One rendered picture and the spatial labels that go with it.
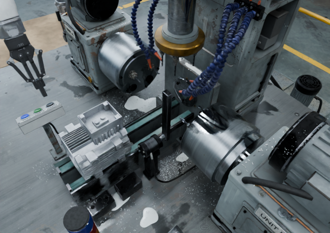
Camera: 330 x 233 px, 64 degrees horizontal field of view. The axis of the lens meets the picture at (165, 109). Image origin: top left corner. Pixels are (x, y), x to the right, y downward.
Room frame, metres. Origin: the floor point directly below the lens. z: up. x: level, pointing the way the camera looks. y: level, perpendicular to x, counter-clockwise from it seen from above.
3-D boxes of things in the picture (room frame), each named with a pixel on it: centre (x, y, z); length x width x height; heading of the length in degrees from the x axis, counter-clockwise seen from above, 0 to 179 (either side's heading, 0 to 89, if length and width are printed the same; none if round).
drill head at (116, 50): (1.07, 0.22, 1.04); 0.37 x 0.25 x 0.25; 41
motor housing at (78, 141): (0.56, 0.26, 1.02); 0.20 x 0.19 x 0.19; 131
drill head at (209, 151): (0.54, -0.23, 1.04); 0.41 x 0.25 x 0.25; 41
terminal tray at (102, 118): (0.59, 0.23, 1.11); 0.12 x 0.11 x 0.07; 131
